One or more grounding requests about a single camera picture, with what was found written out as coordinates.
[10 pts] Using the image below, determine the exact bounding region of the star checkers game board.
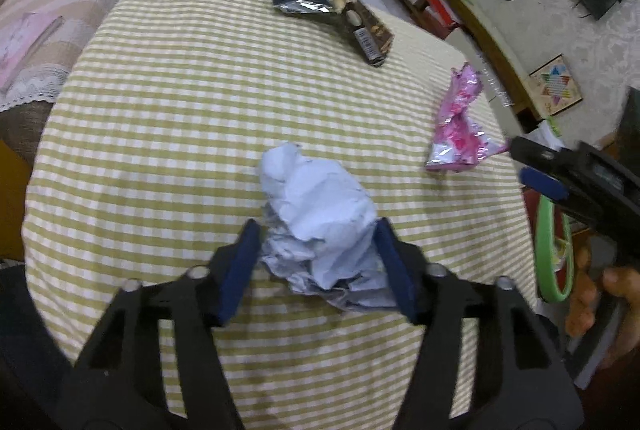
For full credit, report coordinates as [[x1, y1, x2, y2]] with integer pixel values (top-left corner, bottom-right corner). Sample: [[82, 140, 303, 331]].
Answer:
[[529, 55, 585, 118]]

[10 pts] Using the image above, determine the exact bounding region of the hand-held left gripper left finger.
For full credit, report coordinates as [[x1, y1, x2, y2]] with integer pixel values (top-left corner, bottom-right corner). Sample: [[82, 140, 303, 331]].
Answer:
[[57, 218, 262, 430]]

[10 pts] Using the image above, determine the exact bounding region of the dark brown chocolate wrapper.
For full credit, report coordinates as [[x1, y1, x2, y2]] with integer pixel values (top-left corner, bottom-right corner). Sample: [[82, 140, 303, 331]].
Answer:
[[327, 0, 396, 68]]

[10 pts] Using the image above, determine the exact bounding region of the pink foil wrapper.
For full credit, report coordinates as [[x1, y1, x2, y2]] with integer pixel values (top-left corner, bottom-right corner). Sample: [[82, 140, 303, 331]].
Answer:
[[425, 64, 511, 174]]

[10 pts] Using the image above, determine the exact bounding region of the clear plastic pack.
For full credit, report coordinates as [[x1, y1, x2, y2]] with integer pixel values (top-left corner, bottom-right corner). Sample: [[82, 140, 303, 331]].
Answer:
[[475, 55, 516, 108]]

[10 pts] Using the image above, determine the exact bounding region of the pale blue paper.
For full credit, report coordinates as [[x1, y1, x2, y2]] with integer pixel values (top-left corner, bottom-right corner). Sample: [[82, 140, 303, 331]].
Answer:
[[257, 142, 401, 313]]

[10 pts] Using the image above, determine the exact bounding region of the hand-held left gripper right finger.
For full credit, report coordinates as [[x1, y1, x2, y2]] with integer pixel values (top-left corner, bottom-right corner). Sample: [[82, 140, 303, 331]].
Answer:
[[374, 217, 586, 430]]

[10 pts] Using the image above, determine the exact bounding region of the yellow checkered tablecloth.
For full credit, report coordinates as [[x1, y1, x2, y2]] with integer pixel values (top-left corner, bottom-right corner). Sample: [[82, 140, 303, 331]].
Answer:
[[25, 0, 536, 430]]

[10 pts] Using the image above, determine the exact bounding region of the person's right hand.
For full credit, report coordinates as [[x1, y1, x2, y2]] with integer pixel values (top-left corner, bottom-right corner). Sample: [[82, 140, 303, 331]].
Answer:
[[565, 247, 640, 370]]

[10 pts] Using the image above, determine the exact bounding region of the wooden cream tv stand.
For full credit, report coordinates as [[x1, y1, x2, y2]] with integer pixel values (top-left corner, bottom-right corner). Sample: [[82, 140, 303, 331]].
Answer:
[[382, 0, 551, 131]]

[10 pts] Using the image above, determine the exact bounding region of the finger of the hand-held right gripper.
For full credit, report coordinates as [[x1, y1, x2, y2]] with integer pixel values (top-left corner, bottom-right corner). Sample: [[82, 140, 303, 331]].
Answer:
[[520, 167, 571, 203], [507, 136, 593, 171]]

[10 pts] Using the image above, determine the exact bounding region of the red box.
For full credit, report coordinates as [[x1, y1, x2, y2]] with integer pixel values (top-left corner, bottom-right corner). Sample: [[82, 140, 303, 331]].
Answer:
[[425, 0, 458, 28]]

